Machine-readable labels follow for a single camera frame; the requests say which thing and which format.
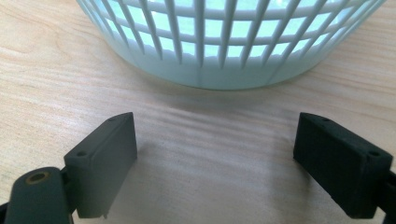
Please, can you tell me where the light blue plastic trash basket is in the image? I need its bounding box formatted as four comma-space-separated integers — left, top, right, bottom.
75, 0, 389, 91

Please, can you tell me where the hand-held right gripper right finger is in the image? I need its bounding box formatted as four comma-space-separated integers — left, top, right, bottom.
292, 112, 394, 219

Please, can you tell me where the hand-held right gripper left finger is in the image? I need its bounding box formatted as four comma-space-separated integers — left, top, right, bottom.
64, 111, 138, 219

